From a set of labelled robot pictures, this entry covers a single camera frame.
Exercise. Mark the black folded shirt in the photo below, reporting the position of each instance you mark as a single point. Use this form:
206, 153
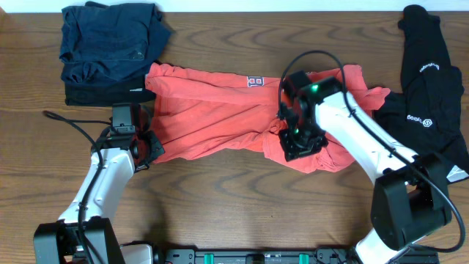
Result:
132, 90

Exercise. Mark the black logo shirt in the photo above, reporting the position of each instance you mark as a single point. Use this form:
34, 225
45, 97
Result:
426, 115

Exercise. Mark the red graphic t-shirt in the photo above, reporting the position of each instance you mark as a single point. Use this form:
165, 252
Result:
198, 113

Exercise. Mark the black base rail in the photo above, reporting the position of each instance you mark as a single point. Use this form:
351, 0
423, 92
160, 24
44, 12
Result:
256, 256

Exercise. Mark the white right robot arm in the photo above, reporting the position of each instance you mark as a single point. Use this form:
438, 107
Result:
410, 195

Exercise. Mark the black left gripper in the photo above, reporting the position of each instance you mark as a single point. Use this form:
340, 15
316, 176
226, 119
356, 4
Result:
151, 151

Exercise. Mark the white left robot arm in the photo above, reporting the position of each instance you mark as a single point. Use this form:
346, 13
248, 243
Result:
84, 230

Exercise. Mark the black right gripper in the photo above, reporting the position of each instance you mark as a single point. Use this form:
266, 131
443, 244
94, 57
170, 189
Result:
302, 145

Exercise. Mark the navy blue folded shirt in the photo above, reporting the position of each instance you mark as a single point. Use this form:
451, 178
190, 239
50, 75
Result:
109, 44

